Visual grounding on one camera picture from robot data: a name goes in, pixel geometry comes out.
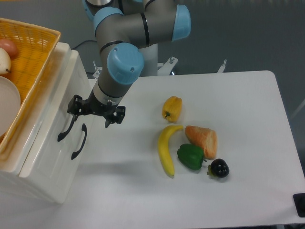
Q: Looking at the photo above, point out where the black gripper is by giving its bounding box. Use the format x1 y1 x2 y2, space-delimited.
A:
67 92 126 128

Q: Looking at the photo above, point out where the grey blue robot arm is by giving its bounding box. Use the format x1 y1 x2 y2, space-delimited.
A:
67 0 191 126

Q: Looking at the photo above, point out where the white drawer cabinet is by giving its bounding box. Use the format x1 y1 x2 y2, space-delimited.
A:
0 42 72 204

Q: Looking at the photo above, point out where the yellow banana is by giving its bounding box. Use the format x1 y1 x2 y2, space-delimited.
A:
157 125 183 177

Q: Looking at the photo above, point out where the yellow bell pepper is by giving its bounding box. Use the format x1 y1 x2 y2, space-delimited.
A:
162 96 183 123

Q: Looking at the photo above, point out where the white plate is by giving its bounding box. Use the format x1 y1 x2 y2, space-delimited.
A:
0 76 20 136

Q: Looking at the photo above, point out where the yellow woven basket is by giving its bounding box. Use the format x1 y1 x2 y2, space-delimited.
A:
0 18 61 161

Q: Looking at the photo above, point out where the white pear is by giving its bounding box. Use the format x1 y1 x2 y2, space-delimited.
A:
0 48 11 74

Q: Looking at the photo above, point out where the red apple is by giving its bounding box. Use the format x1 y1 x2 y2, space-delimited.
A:
0 39 19 58

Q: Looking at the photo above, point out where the green bell pepper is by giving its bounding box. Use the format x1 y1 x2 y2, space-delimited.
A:
177 144 206 171

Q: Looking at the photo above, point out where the croissant bread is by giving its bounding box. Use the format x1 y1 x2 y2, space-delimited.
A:
184 125 218 160

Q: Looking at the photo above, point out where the dark purple eggplant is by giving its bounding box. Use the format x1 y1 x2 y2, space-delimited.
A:
207 158 230 178

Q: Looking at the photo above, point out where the black table corner device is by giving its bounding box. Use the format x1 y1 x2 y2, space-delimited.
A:
293 193 305 218

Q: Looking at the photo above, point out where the black floor cable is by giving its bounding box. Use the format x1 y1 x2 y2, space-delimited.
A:
71 40 98 73

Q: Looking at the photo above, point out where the white table leg bracket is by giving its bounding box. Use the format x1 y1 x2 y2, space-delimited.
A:
217 59 227 73

